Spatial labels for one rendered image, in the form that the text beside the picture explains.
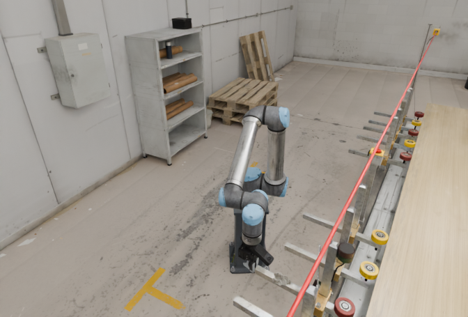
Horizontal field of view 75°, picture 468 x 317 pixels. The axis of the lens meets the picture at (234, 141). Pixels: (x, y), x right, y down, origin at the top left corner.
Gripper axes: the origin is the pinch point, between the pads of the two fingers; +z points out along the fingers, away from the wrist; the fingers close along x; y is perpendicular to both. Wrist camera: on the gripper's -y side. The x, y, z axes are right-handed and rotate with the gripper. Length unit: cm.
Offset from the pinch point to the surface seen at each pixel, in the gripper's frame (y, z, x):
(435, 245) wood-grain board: -71, -7, -58
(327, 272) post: -32.8, -19.1, -2.3
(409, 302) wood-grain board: -64, -7, -17
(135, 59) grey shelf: 234, -48, -136
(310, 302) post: -34, -31, 23
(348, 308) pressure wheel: -43.9, -7.7, 0.1
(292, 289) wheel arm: -20.6, -3.4, 1.4
